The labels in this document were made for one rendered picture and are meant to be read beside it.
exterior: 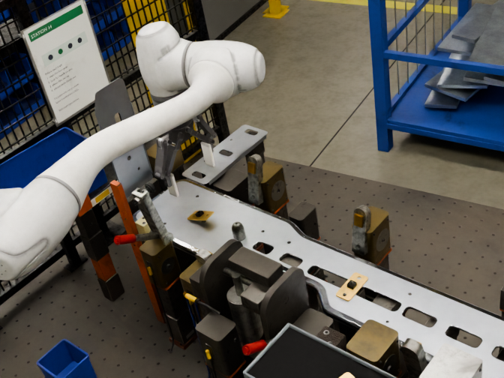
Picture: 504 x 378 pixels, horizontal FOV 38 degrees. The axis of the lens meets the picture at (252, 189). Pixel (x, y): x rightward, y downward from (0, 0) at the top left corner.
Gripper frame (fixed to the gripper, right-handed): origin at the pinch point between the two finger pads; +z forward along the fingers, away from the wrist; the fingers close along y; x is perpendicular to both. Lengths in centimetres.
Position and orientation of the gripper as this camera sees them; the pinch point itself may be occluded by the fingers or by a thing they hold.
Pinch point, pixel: (192, 176)
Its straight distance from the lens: 186.1
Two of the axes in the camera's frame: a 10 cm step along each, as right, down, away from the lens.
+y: 6.3, -5.6, 5.5
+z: 1.6, 7.8, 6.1
